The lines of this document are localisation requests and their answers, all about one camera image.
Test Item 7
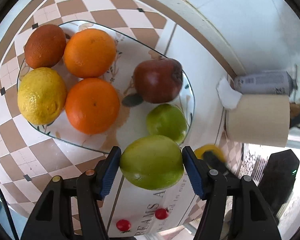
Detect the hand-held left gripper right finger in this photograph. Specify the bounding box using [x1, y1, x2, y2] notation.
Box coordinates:
[181, 146, 283, 240]

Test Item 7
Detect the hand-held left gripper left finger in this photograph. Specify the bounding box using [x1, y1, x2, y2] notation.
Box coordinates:
[20, 146, 122, 240]

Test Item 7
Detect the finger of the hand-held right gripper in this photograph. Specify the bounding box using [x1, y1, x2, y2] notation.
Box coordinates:
[202, 150, 231, 177]

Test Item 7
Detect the yellow lemon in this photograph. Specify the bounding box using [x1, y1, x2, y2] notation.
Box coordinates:
[194, 144, 227, 168]
[17, 67, 67, 125]

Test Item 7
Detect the green apple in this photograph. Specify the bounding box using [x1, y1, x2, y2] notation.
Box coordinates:
[146, 104, 188, 144]
[119, 135, 185, 190]

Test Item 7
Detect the floral oval plate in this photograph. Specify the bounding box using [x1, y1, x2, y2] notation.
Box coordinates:
[17, 20, 195, 154]

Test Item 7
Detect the dark red apple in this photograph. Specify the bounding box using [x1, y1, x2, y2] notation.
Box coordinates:
[133, 58, 183, 104]

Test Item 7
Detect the dark brown orange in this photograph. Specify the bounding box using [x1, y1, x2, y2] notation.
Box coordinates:
[24, 24, 67, 69]

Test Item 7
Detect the checkered table mat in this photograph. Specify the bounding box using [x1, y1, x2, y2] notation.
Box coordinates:
[0, 0, 243, 238]

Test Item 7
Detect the red cherry tomato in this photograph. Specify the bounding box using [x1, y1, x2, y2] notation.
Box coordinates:
[116, 219, 131, 231]
[155, 208, 169, 220]

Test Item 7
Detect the cream utensil holder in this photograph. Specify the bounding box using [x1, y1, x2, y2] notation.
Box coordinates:
[226, 94, 290, 148]

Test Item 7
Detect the white tissue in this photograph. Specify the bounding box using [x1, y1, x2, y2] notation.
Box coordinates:
[216, 78, 242, 110]

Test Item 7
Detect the grey spray can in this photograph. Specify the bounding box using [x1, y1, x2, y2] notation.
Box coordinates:
[234, 70, 298, 95]

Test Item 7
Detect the black cable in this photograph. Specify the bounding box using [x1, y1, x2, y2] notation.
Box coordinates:
[0, 171, 18, 240]

